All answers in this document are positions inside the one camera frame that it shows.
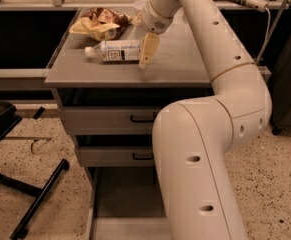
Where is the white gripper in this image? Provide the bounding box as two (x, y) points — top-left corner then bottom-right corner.
(131, 0), (172, 69)

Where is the blue plastic water bottle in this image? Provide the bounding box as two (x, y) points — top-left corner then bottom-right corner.
(84, 40), (142, 63)

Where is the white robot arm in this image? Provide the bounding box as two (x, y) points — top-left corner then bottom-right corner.
(139, 0), (272, 240)

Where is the grey drawer cabinet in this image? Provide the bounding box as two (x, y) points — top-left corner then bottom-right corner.
(44, 5), (219, 240)

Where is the grey top drawer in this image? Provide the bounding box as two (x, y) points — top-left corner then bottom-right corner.
(59, 106), (160, 135)

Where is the grey middle drawer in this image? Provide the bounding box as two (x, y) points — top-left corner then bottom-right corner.
(75, 146), (154, 167)

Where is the grey open bottom drawer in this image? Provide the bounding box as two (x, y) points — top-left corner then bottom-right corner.
(84, 167), (172, 240)

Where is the white ceramic bowl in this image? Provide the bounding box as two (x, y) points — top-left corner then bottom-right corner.
(133, 0), (150, 12)

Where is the brown yellow chip bag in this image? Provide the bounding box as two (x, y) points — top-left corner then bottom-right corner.
(69, 7), (133, 41)

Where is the black chair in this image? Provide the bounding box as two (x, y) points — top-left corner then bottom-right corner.
(0, 110), (75, 240)

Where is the white cable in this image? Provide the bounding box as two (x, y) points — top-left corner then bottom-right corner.
(253, 7), (273, 65)

